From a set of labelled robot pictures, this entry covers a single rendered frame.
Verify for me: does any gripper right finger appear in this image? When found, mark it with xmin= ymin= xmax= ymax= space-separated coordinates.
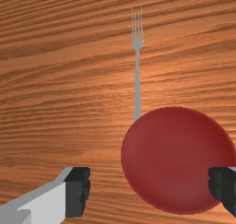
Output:
xmin=207 ymin=166 xmax=236 ymax=218

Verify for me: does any red round plate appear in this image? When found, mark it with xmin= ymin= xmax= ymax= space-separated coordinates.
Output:
xmin=120 ymin=106 xmax=236 ymax=216

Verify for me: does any grey metal fork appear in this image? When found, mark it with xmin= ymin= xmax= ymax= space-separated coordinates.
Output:
xmin=131 ymin=6 xmax=145 ymax=123

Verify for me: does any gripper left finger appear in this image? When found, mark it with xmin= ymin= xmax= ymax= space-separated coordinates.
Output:
xmin=0 ymin=166 xmax=91 ymax=224

